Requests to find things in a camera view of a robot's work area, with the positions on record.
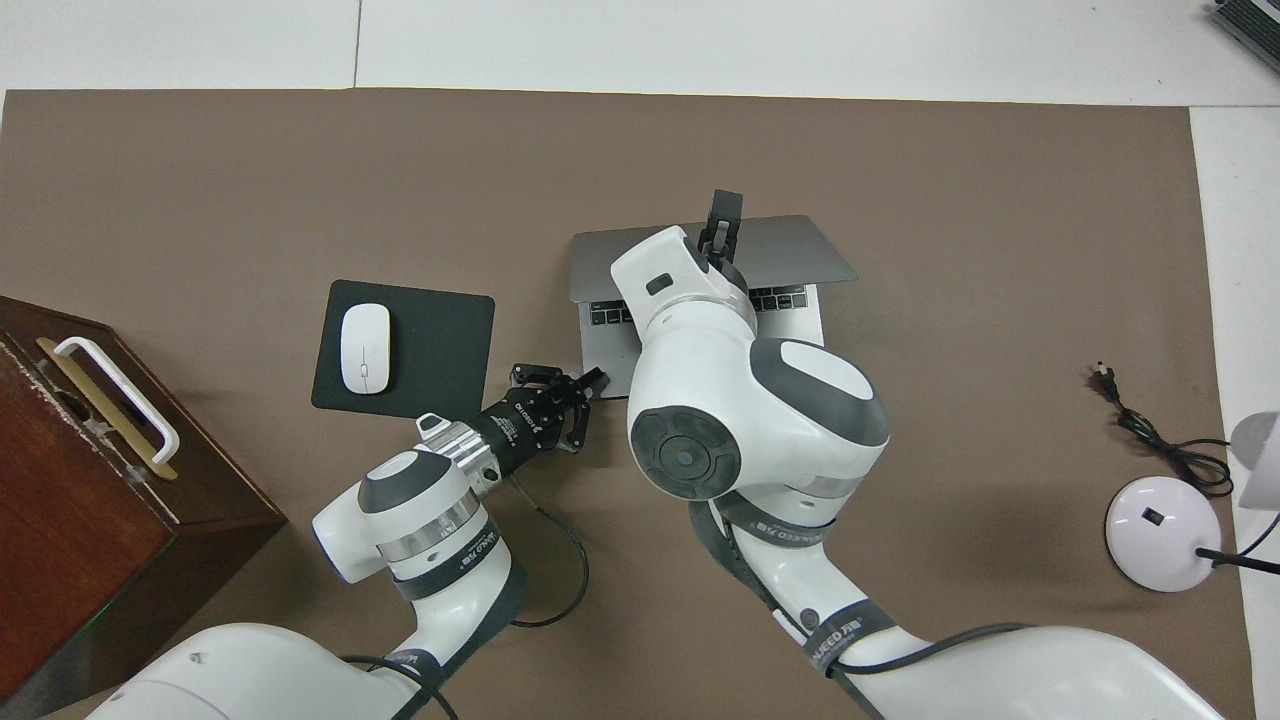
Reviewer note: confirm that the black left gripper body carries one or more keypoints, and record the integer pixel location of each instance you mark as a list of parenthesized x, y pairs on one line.
[(518, 430)]

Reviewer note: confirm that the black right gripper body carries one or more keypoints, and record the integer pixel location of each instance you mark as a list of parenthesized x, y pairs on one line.
[(728, 262)]

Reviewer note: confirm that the grey Apple laptop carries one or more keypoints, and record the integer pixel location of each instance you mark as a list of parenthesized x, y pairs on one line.
[(790, 250)]

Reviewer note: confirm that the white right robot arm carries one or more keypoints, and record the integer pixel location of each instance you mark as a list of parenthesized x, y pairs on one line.
[(760, 420)]

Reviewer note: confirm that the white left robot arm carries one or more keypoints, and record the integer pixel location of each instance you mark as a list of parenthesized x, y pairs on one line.
[(420, 530)]

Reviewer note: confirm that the black mouse pad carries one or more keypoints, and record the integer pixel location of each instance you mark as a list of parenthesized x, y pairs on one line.
[(440, 340)]

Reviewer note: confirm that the white computer mouse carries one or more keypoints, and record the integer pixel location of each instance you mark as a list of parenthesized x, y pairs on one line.
[(365, 350)]

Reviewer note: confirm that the large brown table mat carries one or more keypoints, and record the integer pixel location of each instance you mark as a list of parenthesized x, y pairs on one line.
[(900, 160)]

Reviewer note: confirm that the dark brown wooden box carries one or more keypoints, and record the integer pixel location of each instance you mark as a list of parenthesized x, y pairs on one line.
[(80, 540)]

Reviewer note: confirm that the white desk lamp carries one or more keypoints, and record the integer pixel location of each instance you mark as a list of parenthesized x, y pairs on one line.
[(1160, 540)]

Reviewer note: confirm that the grey ribbed device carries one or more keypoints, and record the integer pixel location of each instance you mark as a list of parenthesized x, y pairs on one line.
[(1250, 25)]

